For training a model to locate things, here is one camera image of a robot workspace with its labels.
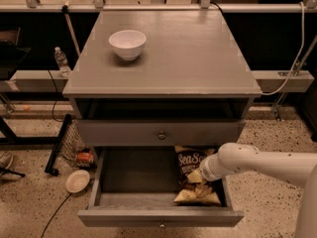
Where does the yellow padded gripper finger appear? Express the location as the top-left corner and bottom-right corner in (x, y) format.
(187, 169), (206, 184)

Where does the brown sea salt chip bag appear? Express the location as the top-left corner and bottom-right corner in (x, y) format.
(174, 146), (221, 206)

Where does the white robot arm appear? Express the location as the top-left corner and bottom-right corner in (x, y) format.
(187, 143), (317, 238)

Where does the open middle drawer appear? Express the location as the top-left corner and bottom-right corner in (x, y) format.
(78, 147), (244, 227)

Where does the closed upper drawer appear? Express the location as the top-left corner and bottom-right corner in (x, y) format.
(76, 120), (245, 147)

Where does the grey wooden drawer cabinet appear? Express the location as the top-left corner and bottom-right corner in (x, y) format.
(62, 9), (263, 229)

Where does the orange can in net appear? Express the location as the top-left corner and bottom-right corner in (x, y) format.
(75, 152), (94, 164)

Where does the beige plate on floor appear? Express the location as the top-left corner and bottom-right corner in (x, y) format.
(65, 170), (90, 193)

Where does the black metal stand leg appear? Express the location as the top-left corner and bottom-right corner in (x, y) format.
(45, 114), (71, 177)

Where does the white ceramic bowl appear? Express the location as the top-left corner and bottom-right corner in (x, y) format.
(108, 30), (147, 60)

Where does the clear plastic water bottle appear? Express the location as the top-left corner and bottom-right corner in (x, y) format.
(54, 47), (71, 77)

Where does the black floor cable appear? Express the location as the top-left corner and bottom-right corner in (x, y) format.
(40, 192), (73, 238)

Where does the white cable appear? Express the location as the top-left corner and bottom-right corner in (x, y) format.
(261, 2), (306, 97)

